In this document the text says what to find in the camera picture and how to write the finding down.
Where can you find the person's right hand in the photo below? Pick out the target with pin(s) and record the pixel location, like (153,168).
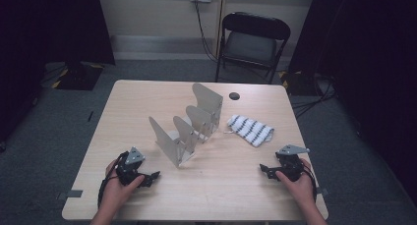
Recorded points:
(303,190)

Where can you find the grey metal divider rack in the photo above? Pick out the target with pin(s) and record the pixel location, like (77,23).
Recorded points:
(167,143)

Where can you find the white black-striped cloth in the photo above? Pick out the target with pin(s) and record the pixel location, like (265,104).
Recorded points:
(250,130)

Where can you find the black curtain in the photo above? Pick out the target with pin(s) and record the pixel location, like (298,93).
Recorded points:
(49,28)
(367,54)

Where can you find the grey tape strip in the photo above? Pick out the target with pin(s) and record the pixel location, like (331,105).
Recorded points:
(70,194)
(323,191)

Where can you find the beige wall conduit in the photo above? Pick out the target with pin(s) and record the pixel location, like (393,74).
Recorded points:
(222,22)

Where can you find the black stand base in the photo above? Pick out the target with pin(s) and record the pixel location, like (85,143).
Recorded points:
(78,76)

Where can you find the person's left hand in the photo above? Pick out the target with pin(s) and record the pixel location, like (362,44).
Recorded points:
(114,192)

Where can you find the black round table grommet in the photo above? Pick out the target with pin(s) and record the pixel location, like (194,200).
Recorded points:
(234,96)

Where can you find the black folding chair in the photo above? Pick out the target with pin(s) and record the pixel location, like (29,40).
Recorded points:
(250,48)

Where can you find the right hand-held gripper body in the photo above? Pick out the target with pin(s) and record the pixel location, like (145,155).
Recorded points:
(290,166)

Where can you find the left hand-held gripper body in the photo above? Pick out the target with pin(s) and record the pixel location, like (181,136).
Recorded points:
(134,157)

